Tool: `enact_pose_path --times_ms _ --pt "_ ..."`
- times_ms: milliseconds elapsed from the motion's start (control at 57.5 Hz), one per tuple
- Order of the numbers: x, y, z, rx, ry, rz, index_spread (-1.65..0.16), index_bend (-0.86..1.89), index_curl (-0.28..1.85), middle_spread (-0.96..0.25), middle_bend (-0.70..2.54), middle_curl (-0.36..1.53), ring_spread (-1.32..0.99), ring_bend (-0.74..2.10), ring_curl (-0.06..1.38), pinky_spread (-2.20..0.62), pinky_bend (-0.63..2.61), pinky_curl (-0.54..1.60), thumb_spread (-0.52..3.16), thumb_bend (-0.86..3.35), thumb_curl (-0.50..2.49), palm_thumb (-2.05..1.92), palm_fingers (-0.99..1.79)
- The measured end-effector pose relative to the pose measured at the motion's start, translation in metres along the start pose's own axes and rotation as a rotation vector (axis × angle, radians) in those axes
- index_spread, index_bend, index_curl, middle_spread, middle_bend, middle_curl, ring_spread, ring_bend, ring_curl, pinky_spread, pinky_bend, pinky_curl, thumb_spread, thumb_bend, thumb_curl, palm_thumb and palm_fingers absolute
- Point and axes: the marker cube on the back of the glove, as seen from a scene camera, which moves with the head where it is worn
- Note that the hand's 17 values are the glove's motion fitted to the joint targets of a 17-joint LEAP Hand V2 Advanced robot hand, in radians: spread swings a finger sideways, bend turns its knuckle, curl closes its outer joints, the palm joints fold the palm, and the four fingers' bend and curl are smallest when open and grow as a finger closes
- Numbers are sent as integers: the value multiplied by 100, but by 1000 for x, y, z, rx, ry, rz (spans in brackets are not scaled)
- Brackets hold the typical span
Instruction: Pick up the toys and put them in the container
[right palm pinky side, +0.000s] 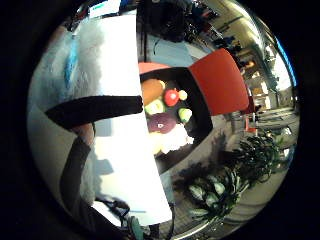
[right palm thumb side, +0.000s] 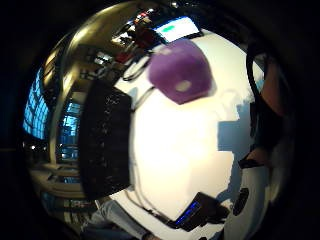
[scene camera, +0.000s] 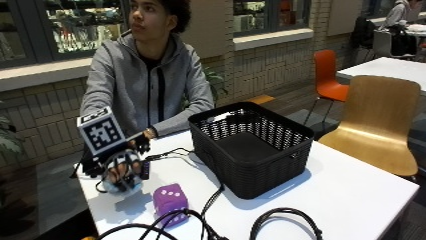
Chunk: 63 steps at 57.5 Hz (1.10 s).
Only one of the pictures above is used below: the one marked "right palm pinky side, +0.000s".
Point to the the person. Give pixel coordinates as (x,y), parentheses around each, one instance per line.
(85,56)

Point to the brown toy potato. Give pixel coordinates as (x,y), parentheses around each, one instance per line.
(151,90)

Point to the green toy fruit half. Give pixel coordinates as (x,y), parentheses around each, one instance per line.
(155,107)

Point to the purple toy eggplant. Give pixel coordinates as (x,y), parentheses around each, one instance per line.
(161,122)

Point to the yellow toy fruit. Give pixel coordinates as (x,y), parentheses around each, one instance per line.
(155,141)

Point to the red toy apple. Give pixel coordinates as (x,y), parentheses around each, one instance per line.
(171,97)

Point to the white toy vegetable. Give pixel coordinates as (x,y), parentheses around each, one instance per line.
(176,138)

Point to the small yellow-green toy fruit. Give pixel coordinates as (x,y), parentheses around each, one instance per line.
(182,95)

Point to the green toy pear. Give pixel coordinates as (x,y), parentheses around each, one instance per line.
(185,114)

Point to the computer monitor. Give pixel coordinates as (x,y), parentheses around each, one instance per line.
(104,8)

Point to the black equipment stand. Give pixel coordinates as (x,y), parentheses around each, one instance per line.
(166,18)

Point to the red box with black inside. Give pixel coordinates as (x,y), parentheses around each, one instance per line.
(220,81)

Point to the pale-leaved green plant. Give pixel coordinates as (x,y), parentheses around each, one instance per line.
(213,193)

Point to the red chair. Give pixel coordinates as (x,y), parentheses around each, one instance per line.
(250,110)

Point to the dark green potted plant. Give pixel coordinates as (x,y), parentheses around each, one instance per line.
(258,156)

